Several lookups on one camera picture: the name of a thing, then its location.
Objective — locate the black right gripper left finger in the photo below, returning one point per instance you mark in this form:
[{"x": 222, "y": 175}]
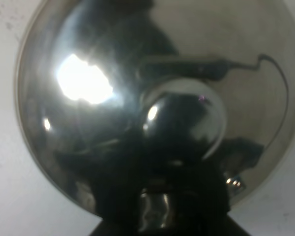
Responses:
[{"x": 122, "y": 225}]

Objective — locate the stainless steel teapot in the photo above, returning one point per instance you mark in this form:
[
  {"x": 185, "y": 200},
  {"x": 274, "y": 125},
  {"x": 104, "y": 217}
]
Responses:
[{"x": 157, "y": 105}]

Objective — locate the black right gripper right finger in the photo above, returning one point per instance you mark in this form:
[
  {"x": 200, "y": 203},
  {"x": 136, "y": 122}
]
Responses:
[{"x": 193, "y": 222}]

